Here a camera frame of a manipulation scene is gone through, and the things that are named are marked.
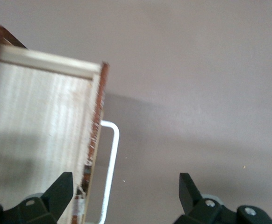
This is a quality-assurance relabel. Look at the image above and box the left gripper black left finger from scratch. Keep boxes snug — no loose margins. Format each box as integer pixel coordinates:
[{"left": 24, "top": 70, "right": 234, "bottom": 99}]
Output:
[{"left": 0, "top": 172, "right": 74, "bottom": 224}]

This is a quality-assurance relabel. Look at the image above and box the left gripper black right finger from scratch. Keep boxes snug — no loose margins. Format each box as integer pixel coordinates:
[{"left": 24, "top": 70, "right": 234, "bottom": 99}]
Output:
[{"left": 174, "top": 172, "right": 272, "bottom": 224}]

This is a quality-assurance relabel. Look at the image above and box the wooden drawer with white handle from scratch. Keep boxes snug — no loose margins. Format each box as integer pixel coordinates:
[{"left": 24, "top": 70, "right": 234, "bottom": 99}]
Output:
[{"left": 0, "top": 44, "right": 120, "bottom": 224}]

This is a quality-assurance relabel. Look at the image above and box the brown table cover mat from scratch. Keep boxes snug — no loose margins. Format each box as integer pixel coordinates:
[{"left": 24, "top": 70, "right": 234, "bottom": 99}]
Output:
[{"left": 0, "top": 0, "right": 272, "bottom": 224}]

